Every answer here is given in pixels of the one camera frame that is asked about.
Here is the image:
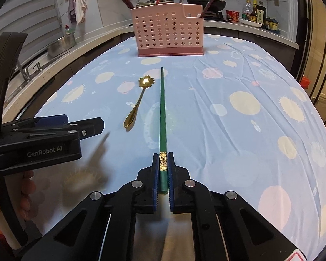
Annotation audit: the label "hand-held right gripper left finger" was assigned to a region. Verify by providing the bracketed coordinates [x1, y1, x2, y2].
[21, 153, 160, 261]

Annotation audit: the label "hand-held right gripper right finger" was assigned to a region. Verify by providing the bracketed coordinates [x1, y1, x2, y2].
[168, 152, 297, 261]

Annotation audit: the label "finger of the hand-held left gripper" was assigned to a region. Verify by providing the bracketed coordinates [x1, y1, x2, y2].
[33, 115, 69, 127]
[67, 117, 105, 142]

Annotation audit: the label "gold flower spoon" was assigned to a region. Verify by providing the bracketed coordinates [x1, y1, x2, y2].
[123, 76, 156, 129]

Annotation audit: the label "pink perforated utensil holder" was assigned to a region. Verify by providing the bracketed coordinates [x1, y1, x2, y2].
[131, 3, 205, 58]

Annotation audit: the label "person's left hand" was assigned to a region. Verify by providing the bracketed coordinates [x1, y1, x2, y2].
[0, 169, 36, 235]

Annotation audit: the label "steel faucet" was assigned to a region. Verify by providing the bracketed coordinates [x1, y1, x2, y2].
[16, 60, 33, 83]

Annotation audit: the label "steel pot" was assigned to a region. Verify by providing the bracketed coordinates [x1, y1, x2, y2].
[47, 32, 77, 58]

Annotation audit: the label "blue patterned tablecloth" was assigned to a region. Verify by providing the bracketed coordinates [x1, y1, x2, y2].
[1, 34, 326, 261]

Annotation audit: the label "purple hanging towel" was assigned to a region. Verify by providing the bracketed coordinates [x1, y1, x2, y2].
[67, 0, 77, 23]

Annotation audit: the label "window blinds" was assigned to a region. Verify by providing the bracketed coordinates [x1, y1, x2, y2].
[0, 0, 61, 68]

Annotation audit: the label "white hanging towel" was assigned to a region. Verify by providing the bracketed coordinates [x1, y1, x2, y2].
[73, 0, 88, 25]

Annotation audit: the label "beige frying pan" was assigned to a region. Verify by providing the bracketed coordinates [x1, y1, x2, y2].
[135, 0, 175, 8]

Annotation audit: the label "black gas stove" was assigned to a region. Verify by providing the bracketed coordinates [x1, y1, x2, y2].
[202, 10, 234, 22]

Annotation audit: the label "black wok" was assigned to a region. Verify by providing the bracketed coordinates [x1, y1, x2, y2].
[186, 0, 227, 12]

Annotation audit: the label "white plate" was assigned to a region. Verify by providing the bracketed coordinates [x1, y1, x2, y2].
[238, 18, 263, 28]

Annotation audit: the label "small dark jars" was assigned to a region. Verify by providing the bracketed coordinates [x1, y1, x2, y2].
[265, 16, 281, 32]

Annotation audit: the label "clear plastic bottle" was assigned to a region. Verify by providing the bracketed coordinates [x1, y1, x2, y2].
[242, 0, 253, 21]

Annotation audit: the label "slim soy sauce bottle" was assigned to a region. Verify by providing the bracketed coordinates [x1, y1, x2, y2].
[250, 0, 258, 22]

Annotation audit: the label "dark labelled sauce bottle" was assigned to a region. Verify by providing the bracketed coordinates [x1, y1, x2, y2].
[256, 2, 267, 24]

